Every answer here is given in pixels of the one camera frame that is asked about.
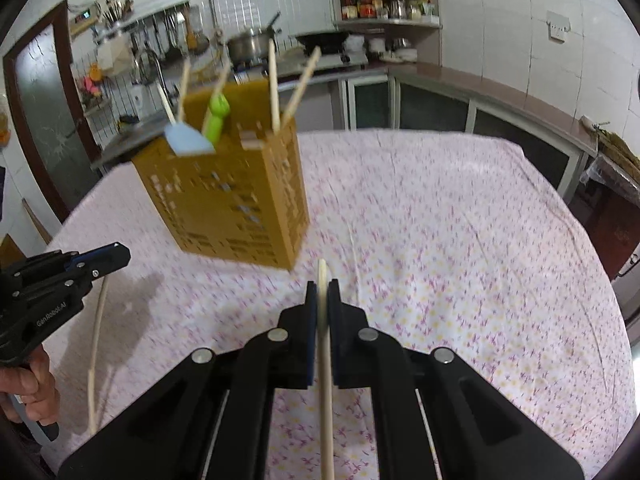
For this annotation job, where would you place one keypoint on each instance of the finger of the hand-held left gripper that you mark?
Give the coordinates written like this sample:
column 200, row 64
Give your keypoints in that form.
column 107, row 262
column 107, row 249

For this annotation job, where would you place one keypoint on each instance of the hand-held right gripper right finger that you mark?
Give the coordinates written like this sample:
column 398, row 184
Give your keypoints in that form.
column 334, row 360

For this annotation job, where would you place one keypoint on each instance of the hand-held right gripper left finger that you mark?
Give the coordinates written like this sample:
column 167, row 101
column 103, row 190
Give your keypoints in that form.
column 312, row 355

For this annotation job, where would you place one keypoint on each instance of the wooden chopstick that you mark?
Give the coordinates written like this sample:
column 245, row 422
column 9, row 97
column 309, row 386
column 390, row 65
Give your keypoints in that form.
column 222, row 80
column 97, row 350
column 274, row 85
column 184, row 87
column 301, row 82
column 326, row 410

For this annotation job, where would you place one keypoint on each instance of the yellow perforated utensil holder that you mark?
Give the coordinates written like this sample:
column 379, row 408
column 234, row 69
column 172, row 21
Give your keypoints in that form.
column 230, row 210

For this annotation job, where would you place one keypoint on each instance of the light blue spatula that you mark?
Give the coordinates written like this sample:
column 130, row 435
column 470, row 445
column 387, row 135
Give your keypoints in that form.
column 192, row 141

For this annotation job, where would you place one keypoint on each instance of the person's left hand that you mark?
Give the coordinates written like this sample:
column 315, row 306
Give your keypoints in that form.
column 30, row 385

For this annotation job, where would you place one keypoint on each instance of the dark wooden glass door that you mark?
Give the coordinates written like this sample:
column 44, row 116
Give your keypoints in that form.
column 45, row 110

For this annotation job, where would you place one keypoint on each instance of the floral tablecloth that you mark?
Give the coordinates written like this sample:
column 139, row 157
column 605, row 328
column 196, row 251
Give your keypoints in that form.
column 450, row 260

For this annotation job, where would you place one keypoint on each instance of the steel sink faucet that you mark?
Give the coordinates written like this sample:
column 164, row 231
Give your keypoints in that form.
column 149, row 62

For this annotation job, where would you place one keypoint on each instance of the hanging wooden spatula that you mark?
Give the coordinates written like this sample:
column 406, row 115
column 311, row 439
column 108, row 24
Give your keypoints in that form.
column 192, row 37

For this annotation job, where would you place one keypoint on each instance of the steel cooking pot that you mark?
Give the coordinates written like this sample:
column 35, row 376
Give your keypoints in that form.
column 247, row 46

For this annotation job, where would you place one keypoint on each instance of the kitchen counter cabinets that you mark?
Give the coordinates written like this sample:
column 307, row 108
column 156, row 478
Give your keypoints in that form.
column 440, row 105

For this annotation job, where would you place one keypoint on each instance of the steel gas stove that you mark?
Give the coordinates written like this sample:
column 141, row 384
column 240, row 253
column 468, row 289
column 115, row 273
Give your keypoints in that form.
column 345, row 60

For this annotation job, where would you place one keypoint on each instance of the black wok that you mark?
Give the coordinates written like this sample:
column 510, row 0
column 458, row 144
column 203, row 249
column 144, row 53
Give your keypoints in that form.
column 320, row 39

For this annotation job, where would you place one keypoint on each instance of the red sauce bottle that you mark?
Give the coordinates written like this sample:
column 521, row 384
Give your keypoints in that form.
column 348, row 6

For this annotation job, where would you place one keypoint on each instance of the grey corner shelf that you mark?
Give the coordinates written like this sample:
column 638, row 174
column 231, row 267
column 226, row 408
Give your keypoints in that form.
column 425, row 22

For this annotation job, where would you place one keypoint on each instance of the wall utensil rack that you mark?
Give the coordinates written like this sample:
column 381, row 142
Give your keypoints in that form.
column 140, row 15

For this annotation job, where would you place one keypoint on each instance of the white wall socket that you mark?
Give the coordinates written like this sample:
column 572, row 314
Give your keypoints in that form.
column 558, row 25

